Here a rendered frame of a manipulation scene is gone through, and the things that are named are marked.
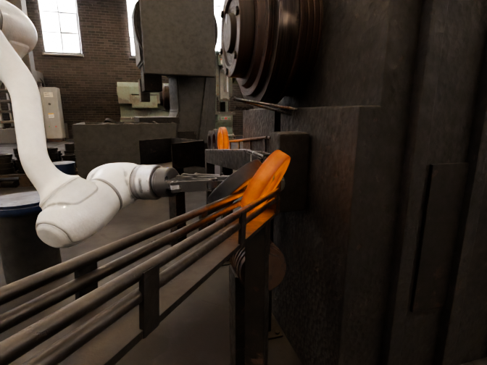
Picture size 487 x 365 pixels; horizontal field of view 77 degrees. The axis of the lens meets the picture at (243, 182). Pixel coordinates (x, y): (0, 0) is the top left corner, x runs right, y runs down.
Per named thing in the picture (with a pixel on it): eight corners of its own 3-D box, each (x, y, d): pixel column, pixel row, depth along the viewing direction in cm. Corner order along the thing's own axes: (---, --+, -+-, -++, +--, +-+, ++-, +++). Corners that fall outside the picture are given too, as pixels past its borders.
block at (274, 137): (298, 203, 102) (301, 130, 96) (309, 211, 94) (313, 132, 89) (267, 206, 99) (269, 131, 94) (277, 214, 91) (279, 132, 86)
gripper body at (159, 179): (170, 192, 83) (201, 193, 80) (151, 200, 75) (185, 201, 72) (167, 165, 81) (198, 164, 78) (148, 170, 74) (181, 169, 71)
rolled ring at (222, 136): (216, 134, 194) (221, 134, 195) (219, 162, 190) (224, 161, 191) (221, 122, 176) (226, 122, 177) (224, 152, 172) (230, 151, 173)
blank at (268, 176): (252, 221, 74) (241, 214, 74) (288, 172, 78) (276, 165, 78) (251, 205, 59) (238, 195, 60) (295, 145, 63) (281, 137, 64)
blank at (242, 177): (235, 202, 81) (227, 192, 82) (276, 164, 74) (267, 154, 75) (203, 220, 67) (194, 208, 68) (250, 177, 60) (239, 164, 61)
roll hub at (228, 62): (232, 81, 120) (232, 2, 114) (254, 72, 94) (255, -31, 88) (219, 81, 119) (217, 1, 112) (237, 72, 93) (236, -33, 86)
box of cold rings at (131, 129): (171, 175, 426) (168, 117, 408) (180, 189, 349) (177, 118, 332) (89, 180, 392) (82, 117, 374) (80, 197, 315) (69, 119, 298)
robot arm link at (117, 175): (157, 190, 87) (130, 216, 76) (114, 189, 92) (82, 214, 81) (146, 155, 82) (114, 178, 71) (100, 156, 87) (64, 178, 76)
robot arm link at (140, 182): (132, 203, 77) (152, 203, 75) (127, 167, 75) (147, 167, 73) (153, 195, 85) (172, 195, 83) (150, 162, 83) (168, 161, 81)
